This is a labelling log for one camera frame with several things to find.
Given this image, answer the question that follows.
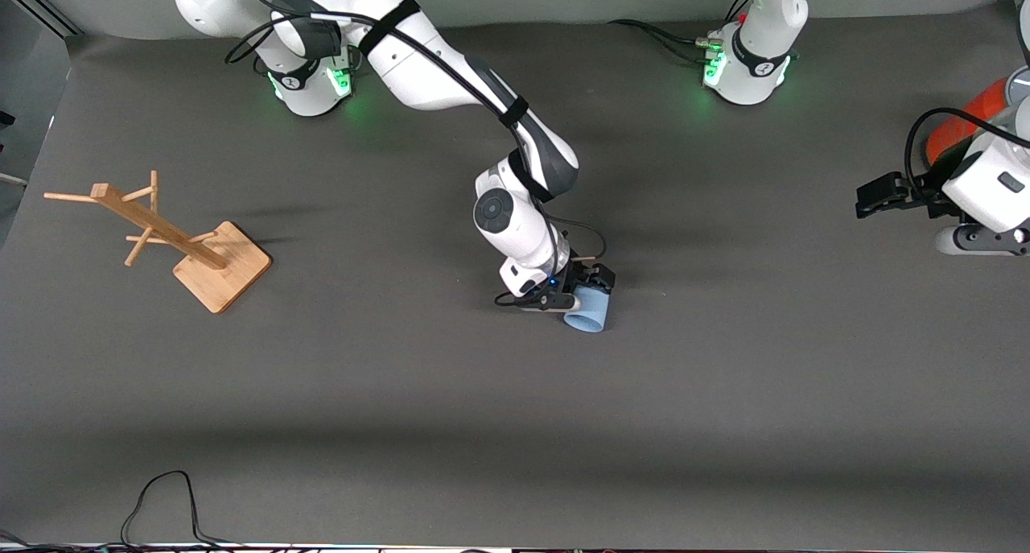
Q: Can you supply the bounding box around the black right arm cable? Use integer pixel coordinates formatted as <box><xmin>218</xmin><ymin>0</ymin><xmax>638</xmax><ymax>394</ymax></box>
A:
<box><xmin>225</xmin><ymin>10</ymin><xmax>606</xmax><ymax>306</ymax></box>

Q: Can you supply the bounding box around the thin black looped cable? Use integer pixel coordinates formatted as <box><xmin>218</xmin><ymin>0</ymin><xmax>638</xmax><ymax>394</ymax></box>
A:
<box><xmin>121</xmin><ymin>470</ymin><xmax>242</xmax><ymax>550</ymax></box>

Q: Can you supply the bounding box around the light blue cup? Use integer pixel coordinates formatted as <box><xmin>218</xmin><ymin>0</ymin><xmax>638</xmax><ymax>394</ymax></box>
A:
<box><xmin>562</xmin><ymin>284</ymin><xmax>612</xmax><ymax>334</ymax></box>

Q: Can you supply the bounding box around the wooden mug tree stand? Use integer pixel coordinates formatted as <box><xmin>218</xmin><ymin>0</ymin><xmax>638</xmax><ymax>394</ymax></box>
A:
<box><xmin>43</xmin><ymin>170</ymin><xmax>273</xmax><ymax>315</ymax></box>

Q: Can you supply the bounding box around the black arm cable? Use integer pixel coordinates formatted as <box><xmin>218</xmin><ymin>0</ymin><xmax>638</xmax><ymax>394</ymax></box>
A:
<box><xmin>225</xmin><ymin>10</ymin><xmax>606</xmax><ymax>306</ymax></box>
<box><xmin>905</xmin><ymin>107</ymin><xmax>1030</xmax><ymax>184</ymax></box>

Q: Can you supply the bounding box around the orange cylindrical can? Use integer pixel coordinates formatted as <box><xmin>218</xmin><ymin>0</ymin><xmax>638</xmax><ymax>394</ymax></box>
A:
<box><xmin>925</xmin><ymin>66</ymin><xmax>1030</xmax><ymax>167</ymax></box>

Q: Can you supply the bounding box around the dark grey table mat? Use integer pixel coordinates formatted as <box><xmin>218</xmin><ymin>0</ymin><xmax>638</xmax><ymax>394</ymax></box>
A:
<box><xmin>0</xmin><ymin>2</ymin><xmax>1030</xmax><ymax>550</ymax></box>

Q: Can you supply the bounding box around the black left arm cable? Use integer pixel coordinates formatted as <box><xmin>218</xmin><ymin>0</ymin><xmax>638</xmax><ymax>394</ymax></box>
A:
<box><xmin>905</xmin><ymin>107</ymin><xmax>1030</xmax><ymax>184</ymax></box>

